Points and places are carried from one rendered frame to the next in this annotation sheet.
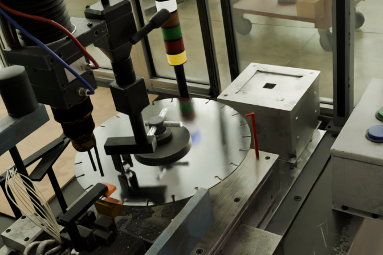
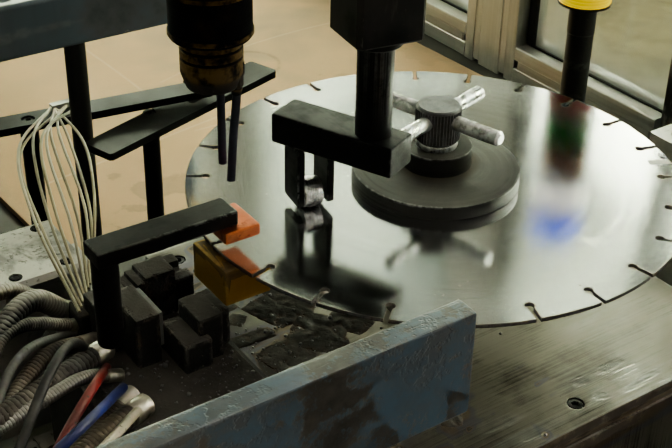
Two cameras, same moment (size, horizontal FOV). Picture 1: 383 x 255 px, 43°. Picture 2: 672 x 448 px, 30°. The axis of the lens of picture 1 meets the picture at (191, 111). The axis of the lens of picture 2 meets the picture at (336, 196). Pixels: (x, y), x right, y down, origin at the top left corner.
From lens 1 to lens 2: 0.14 m
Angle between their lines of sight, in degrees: 14
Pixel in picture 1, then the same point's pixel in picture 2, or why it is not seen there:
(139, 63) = not seen: outside the picture
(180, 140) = (485, 185)
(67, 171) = not seen: hidden behind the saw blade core
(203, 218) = (433, 385)
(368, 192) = not seen: outside the picture
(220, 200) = (532, 387)
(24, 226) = (25, 248)
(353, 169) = not seen: outside the picture
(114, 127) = (342, 99)
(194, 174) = (476, 277)
